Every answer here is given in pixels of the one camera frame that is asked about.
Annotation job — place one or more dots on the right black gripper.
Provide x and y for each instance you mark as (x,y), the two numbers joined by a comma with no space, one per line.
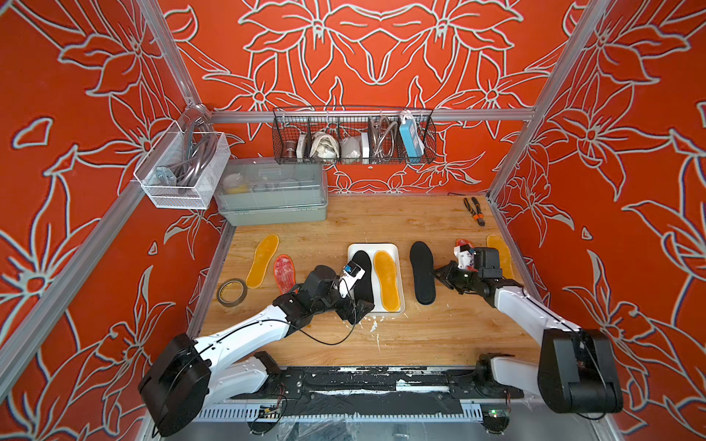
(447,277)

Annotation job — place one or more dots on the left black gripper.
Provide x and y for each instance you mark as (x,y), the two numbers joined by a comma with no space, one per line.
(358,314)

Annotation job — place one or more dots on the red insole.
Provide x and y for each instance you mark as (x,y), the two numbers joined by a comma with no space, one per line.
(284,273)
(463,242)

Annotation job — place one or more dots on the black insole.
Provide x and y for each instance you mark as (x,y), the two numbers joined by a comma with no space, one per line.
(363,287)
(422,262)

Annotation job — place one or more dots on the yellow insole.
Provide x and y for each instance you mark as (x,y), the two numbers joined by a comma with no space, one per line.
(385,268)
(497,242)
(263,255)

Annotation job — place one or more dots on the white plastic storage tray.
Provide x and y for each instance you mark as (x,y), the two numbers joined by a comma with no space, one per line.
(371,249)

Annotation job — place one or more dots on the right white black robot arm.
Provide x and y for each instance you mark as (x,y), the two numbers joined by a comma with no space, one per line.
(576,372)

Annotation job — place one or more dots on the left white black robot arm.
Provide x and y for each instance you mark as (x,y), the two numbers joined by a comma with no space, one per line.
(190,373)

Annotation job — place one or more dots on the grey green lidded storage box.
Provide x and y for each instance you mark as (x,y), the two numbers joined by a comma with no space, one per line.
(261,191)

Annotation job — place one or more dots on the orange black pliers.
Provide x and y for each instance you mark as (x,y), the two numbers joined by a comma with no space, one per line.
(474,208)

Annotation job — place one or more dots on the brown tape roll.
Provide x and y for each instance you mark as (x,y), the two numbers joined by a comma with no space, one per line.
(232,293)

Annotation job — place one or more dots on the blue white power strip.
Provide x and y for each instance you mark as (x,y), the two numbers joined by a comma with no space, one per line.
(408,130)

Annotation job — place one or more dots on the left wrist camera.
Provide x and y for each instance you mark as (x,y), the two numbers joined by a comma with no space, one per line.
(348,280)

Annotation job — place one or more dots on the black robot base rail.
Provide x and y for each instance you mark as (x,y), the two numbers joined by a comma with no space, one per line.
(378,391)

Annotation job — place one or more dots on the black wire wall basket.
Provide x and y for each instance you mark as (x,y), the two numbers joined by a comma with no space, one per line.
(348,136)

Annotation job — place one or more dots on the clear plastic wall bin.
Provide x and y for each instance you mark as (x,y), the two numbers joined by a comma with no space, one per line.
(184,169)

